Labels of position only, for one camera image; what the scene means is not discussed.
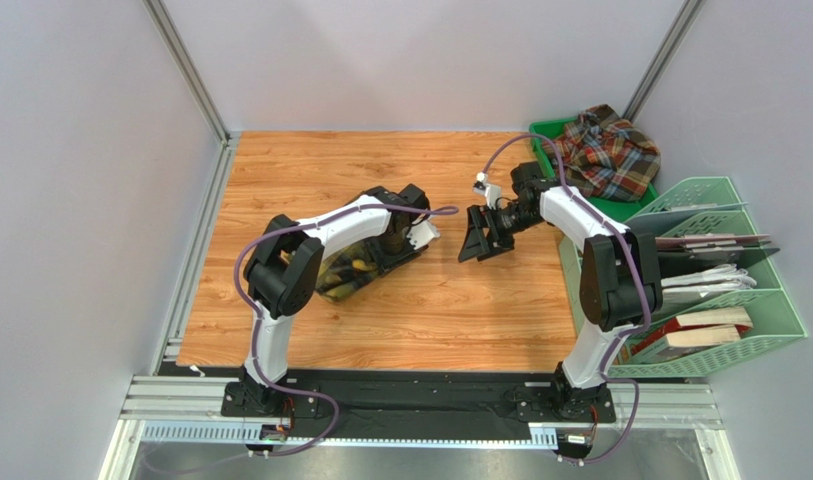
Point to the dark clipboard folder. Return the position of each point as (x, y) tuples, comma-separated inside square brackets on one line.
[(689, 254)]

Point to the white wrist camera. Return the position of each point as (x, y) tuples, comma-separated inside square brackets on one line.
[(420, 235), (490, 192)]

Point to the yellow plaid long sleeve shirt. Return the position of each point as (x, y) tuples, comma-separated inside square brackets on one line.
[(354, 267)]

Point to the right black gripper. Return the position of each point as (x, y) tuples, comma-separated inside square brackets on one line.
[(493, 232)]

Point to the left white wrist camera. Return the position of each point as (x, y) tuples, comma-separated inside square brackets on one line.
[(420, 235)]

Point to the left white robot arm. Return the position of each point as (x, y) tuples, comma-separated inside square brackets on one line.
[(282, 267)]

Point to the aluminium frame rail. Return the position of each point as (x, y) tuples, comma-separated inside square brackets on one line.
[(187, 408)]

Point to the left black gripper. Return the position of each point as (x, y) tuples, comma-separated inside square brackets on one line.
[(388, 262)]

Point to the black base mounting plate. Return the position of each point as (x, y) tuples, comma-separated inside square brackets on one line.
[(420, 405)]

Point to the green mesh file organizer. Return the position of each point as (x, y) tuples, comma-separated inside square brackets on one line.
[(700, 206)]

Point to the red book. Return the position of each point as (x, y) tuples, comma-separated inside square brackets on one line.
[(690, 333)]

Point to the white paper stack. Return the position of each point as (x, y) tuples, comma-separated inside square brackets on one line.
[(724, 278)]

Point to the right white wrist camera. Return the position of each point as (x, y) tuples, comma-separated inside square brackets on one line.
[(490, 192)]

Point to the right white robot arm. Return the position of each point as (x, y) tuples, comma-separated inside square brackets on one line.
[(620, 283)]

